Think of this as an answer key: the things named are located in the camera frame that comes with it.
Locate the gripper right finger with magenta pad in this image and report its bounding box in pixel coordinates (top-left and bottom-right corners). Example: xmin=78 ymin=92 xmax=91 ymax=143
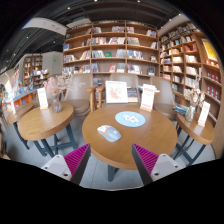
xmin=132 ymin=144 xmax=182 ymax=185

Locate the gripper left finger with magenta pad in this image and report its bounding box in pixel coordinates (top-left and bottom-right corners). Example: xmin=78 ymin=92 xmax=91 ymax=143
xmin=42 ymin=144 xmax=91 ymax=185

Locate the grey white computer mouse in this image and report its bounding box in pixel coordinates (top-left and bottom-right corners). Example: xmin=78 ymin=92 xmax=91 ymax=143
xmin=97 ymin=125 xmax=121 ymax=142

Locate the round light blue mouse pad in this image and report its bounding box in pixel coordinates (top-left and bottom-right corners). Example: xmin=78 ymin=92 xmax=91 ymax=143
xmin=115 ymin=111 xmax=145 ymax=127

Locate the round wooden centre table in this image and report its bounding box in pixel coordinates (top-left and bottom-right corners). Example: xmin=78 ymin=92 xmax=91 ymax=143
xmin=82 ymin=104 xmax=177 ymax=181

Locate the round wooden table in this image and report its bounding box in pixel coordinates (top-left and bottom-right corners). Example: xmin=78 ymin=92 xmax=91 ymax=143
xmin=174 ymin=113 xmax=215 ymax=166
xmin=82 ymin=104 xmax=177 ymax=181
xmin=18 ymin=102 xmax=77 ymax=157

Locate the round wooden left table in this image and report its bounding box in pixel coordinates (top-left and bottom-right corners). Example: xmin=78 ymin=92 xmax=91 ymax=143
xmin=18 ymin=102 xmax=77 ymax=157

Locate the round wooden right table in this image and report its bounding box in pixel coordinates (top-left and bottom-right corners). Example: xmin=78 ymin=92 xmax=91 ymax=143
xmin=174 ymin=113 xmax=215 ymax=166

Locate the beige armchair right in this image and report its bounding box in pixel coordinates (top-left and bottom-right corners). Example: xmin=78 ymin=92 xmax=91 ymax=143
xmin=150 ymin=76 xmax=176 ymax=120

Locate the beige armchair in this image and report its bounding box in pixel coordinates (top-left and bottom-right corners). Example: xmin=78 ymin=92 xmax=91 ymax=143
xmin=64 ymin=73 xmax=97 ymax=116
xmin=97 ymin=73 xmax=138 ymax=107
xmin=150 ymin=76 xmax=176 ymax=120

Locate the beige armchair left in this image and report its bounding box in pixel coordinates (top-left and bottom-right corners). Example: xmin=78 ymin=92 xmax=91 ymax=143
xmin=64 ymin=73 xmax=97 ymax=116

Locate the white red sign stand centre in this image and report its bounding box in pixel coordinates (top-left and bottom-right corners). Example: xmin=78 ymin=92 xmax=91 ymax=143
xmin=140 ymin=84 xmax=155 ymax=112

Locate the small wooden table far left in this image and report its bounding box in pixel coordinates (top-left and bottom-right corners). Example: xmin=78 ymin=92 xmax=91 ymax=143
xmin=6 ymin=103 xmax=34 ymax=148

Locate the beige armchair middle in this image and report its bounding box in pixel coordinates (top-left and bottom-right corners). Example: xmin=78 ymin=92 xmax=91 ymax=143
xmin=97 ymin=73 xmax=138 ymax=107

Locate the white sign stand left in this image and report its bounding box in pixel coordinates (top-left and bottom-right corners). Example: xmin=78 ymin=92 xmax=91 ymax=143
xmin=37 ymin=88 xmax=48 ymax=109

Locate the white sign stand right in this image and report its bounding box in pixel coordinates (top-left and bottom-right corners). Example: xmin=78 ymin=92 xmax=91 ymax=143
xmin=198 ymin=101 xmax=210 ymax=127

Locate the glass vase dried flowers right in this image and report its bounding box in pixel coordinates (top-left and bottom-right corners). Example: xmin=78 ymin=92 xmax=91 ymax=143
xmin=184 ymin=76 xmax=205 ymax=122

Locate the glass vase pink flowers left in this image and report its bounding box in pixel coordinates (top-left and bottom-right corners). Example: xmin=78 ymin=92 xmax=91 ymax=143
xmin=43 ymin=73 xmax=72 ymax=113

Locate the white framed picture card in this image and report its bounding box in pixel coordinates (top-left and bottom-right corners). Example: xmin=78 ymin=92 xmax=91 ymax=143
xmin=105 ymin=81 xmax=128 ymax=104

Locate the wooden bookshelf far left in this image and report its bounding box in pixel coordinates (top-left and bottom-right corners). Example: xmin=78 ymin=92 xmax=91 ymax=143
xmin=23 ymin=55 xmax=42 ymax=88

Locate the large wooden bookshelf back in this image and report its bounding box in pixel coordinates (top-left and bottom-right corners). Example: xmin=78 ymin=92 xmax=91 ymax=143
xmin=63 ymin=20 xmax=160 ymax=76

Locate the wooden bookshelf right wall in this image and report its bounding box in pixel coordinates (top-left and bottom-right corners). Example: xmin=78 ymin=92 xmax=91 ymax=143
xmin=159 ymin=18 xmax=222 ymax=125

